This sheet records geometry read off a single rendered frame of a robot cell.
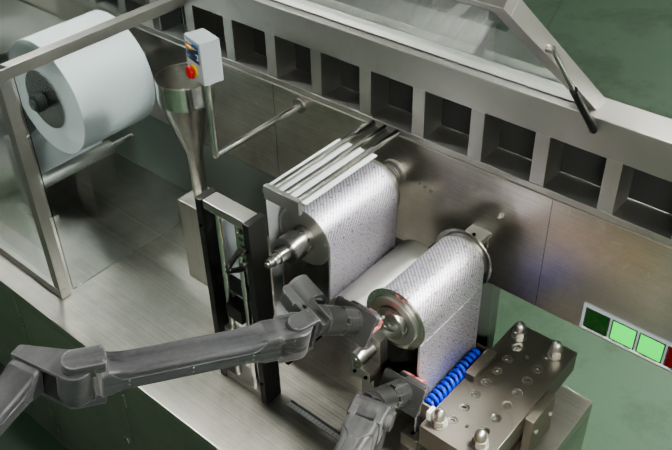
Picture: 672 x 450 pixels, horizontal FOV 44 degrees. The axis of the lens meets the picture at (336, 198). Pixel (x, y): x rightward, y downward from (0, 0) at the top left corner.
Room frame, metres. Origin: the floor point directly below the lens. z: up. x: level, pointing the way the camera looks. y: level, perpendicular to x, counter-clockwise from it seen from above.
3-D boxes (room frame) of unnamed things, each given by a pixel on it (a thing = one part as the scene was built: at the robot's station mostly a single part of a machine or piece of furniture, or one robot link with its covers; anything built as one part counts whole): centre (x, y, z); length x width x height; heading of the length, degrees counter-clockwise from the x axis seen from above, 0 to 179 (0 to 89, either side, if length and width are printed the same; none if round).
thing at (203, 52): (1.61, 0.28, 1.66); 0.07 x 0.07 x 0.10; 36
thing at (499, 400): (1.23, -0.36, 1.00); 0.40 x 0.16 x 0.06; 139
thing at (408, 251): (1.40, -0.11, 1.17); 0.26 x 0.12 x 0.12; 139
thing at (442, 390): (1.27, -0.26, 1.03); 0.21 x 0.04 x 0.03; 139
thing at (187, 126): (1.78, 0.36, 1.18); 0.14 x 0.14 x 0.57
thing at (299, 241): (1.38, 0.09, 1.33); 0.06 x 0.06 x 0.06; 49
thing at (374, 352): (1.22, -0.06, 1.05); 0.06 x 0.05 x 0.31; 139
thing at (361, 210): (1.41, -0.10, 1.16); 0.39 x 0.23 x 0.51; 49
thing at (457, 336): (1.28, -0.24, 1.12); 0.23 x 0.01 x 0.18; 139
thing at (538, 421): (1.18, -0.44, 0.96); 0.10 x 0.03 x 0.11; 139
